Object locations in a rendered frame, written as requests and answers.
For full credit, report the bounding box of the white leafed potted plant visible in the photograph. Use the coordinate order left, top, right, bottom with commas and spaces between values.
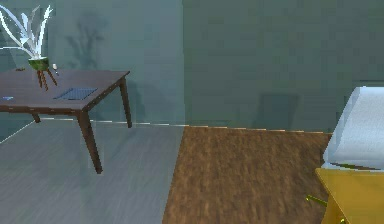
0, 4, 59, 92

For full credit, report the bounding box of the dark brown wooden table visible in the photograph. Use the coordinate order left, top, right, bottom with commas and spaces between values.
0, 68, 133, 175

